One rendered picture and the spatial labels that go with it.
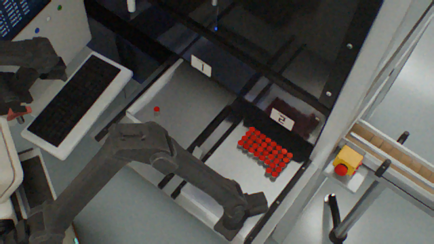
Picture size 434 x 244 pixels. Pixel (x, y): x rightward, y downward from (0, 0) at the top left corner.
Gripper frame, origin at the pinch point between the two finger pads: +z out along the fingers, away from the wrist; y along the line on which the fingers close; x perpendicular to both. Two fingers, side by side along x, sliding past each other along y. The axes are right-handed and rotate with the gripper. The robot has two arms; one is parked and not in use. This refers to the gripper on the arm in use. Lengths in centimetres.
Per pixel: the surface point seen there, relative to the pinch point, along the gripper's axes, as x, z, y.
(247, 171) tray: 7.7, 2.0, 21.3
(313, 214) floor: -16, 90, 61
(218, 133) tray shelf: 24.6, 2.1, 27.1
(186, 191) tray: 19.5, 2.0, 2.7
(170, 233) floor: 35, 90, 9
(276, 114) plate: 9.6, -12.5, 37.7
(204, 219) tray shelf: 9.0, 2.3, -1.2
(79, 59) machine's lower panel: 114, 46, 38
